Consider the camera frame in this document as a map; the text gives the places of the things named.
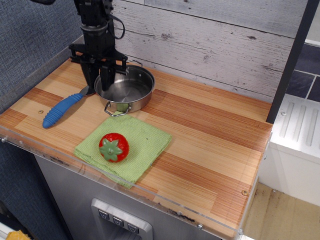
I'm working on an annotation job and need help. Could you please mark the clear acrylic front guard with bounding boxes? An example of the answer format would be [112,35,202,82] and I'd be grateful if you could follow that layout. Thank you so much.
[0,127,244,240]

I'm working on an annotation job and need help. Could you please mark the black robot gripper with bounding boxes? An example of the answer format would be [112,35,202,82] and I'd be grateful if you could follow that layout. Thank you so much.
[69,23,129,91]

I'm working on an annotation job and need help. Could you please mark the clear acrylic guard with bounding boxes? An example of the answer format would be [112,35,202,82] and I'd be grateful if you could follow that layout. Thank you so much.
[0,127,244,240]
[0,35,83,113]

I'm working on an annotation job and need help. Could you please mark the yellow object bottom left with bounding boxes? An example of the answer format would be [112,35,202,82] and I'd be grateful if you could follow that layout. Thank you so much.
[6,230,31,240]

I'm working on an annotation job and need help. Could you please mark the clear acrylic left guard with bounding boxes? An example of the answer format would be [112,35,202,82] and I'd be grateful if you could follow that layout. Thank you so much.
[0,35,83,113]

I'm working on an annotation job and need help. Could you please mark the grey toy fridge cabinet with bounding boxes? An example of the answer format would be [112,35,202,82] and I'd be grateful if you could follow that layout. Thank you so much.
[35,156,217,240]

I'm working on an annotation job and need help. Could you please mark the white toy sink unit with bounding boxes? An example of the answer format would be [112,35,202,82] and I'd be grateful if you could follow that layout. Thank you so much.
[258,94,320,206]

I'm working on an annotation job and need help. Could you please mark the stainless steel pot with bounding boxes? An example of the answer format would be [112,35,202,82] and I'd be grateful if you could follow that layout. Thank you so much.
[94,61,155,117]

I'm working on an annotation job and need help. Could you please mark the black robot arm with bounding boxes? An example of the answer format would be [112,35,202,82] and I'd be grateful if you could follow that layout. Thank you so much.
[69,0,128,91]

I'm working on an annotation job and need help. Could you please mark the right black vertical post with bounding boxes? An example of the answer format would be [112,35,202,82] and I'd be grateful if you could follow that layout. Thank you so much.
[266,0,320,124]

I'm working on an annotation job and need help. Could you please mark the silver dispenser button panel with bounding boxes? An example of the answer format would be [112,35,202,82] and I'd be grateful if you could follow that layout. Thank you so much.
[91,198,153,240]

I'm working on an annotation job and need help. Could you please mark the blue handled metal fork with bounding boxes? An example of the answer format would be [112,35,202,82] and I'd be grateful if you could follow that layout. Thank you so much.
[42,85,96,129]

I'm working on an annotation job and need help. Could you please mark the red toy strawberry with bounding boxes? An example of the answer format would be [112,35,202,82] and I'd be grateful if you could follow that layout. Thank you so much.
[99,133,130,163]

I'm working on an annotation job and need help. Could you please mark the green folded cloth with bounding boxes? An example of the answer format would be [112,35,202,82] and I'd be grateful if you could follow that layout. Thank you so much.
[74,112,172,189]

